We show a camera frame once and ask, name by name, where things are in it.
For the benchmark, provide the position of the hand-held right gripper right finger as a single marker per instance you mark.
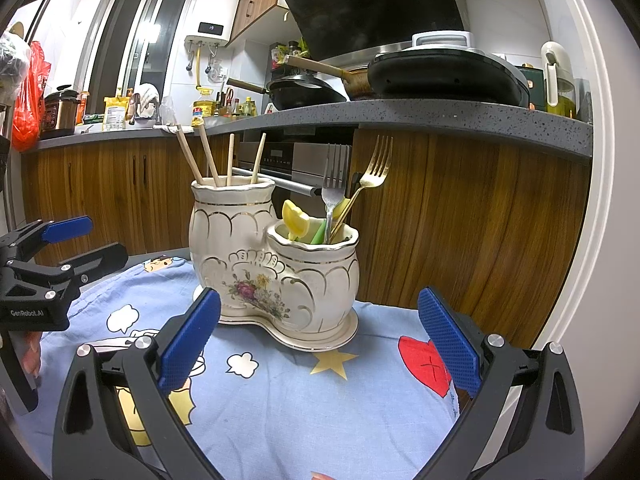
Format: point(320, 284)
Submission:
point(447, 342)

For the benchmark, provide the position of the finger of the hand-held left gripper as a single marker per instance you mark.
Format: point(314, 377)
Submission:
point(67, 228)
point(100, 260)

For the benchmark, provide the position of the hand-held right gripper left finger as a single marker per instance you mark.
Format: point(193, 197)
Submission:
point(187, 342)

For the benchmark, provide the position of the cream ceramic utensil holder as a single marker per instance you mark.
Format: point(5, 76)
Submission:
point(235, 245)

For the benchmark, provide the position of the yellow green plastic spoon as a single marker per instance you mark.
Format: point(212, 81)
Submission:
point(295, 220)
point(342, 208)

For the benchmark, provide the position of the gold metal fork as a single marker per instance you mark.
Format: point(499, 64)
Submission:
point(375, 165)

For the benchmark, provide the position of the silver metal fork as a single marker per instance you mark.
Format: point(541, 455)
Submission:
point(335, 170)

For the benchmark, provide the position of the person's left hand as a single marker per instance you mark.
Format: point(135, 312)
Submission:
point(32, 355)

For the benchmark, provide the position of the wooden base cabinets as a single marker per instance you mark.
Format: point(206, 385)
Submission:
point(475, 240)

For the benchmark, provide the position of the green packet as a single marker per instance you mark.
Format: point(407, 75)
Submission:
point(94, 119)

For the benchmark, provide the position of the electric pressure cooker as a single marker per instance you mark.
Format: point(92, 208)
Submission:
point(60, 115)

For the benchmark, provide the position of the yellow snack bag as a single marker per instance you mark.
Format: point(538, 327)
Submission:
point(115, 112)

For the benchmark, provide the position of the red plastic bag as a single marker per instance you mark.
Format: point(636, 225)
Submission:
point(30, 105)

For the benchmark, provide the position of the blue cartoon printed cloth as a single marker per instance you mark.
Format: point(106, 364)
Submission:
point(300, 410)

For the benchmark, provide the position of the white hanging rag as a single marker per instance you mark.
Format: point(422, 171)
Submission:
point(147, 100)

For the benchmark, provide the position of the yellow cooking oil bottle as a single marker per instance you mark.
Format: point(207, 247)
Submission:
point(202, 110)

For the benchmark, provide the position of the sliding glass window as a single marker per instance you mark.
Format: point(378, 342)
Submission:
point(135, 35)

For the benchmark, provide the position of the row of condiment bottles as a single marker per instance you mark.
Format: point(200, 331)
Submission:
point(237, 105)

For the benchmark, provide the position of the stainless steel built-in oven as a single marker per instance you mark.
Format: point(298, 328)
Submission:
point(290, 160)

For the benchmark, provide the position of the grey kitchen countertop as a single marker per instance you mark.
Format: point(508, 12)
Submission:
point(425, 115)

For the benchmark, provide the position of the white water heater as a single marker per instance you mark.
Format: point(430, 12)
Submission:
point(212, 15)

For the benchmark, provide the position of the black electric griddle pan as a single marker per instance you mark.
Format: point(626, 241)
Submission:
point(445, 75)

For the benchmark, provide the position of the dark green kitchen appliance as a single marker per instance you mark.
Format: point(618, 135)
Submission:
point(530, 85)

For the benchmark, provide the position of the black spice rack with bottles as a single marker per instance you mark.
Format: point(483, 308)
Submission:
point(290, 55)

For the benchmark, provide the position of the oil dispenser bottle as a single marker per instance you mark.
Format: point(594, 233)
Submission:
point(557, 80)

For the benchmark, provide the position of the white grey pot lid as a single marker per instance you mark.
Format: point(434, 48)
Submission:
point(442, 40)

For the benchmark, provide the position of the black range hood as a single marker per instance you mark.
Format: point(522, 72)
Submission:
point(375, 5)

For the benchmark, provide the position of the white door frame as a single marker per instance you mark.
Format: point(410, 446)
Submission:
point(595, 135)

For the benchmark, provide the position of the wooden wall cabinet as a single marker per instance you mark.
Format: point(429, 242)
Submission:
point(260, 0)

